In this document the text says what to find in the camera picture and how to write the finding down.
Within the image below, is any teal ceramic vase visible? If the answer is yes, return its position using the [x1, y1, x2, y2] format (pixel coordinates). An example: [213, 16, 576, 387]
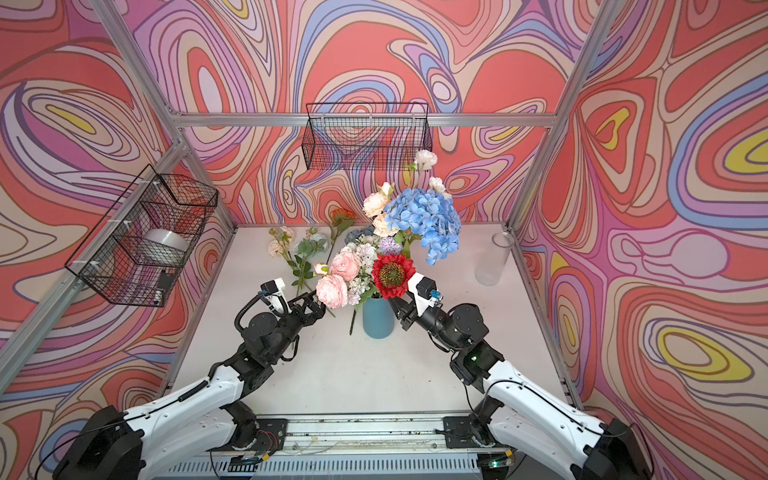
[362, 298, 395, 339]

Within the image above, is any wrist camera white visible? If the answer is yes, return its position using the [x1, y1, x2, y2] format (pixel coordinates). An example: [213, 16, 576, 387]
[407, 273, 443, 316]
[260, 278, 290, 316]

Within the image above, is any peach rose leafy stem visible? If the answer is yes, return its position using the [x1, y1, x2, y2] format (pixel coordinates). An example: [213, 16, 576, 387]
[363, 190, 398, 237]

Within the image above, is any light blue hydrangea stem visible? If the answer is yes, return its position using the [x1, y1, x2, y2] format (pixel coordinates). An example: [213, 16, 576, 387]
[383, 188, 462, 266]

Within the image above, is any aluminium front rail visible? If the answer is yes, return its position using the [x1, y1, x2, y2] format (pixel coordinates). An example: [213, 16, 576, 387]
[149, 410, 613, 457]

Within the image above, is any clear glass vase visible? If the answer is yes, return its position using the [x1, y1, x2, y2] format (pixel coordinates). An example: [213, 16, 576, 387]
[475, 231, 514, 287]

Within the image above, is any red gerbera flower stem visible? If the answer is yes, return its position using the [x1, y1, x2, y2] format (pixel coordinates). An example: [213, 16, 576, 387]
[372, 254, 416, 300]

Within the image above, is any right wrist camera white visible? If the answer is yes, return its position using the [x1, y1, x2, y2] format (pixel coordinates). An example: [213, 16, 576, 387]
[407, 273, 443, 316]

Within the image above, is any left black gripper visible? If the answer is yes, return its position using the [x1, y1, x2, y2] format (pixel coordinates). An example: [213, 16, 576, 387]
[263, 286, 325, 366]

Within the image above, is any white tape roll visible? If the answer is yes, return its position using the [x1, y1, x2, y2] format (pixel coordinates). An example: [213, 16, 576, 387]
[139, 229, 189, 266]

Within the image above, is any pink purple mixed bouquet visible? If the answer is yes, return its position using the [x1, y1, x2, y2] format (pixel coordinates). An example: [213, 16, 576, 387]
[341, 234, 403, 307]

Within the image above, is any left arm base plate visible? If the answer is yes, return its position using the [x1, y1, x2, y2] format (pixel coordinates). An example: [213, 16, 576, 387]
[193, 401, 288, 455]

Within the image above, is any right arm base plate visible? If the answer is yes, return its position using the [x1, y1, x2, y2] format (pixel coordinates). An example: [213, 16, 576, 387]
[433, 396, 528, 451]

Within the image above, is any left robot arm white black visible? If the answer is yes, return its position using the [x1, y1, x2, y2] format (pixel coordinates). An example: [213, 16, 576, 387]
[52, 291, 326, 479]

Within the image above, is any pale pink blue rose bouquet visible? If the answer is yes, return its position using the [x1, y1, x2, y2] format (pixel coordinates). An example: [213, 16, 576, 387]
[267, 226, 329, 295]

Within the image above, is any large pink peony stem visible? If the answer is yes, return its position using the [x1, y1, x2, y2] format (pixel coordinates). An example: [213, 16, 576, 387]
[313, 252, 361, 309]

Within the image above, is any black wire basket back wall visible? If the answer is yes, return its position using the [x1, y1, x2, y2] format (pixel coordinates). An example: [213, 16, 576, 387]
[301, 101, 433, 172]

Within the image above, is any black wire basket left wall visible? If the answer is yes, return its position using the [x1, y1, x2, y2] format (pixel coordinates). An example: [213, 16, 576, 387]
[65, 166, 219, 308]

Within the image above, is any small black device in basket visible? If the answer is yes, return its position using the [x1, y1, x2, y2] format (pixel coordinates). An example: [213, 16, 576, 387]
[153, 270, 174, 307]

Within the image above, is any red protea flower stem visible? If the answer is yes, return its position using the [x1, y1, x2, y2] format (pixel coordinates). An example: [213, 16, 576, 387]
[326, 208, 357, 262]

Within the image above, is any black wire basket wall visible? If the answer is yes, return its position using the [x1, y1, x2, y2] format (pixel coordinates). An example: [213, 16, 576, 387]
[301, 101, 433, 172]
[65, 166, 219, 308]

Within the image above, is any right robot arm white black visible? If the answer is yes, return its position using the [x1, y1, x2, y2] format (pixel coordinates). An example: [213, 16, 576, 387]
[389, 294, 653, 479]

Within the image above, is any white poppy flower stem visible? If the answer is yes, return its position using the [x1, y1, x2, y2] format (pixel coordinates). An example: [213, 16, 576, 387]
[406, 149, 452, 198]

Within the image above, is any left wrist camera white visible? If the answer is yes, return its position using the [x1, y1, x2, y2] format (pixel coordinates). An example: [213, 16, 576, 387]
[260, 278, 290, 316]

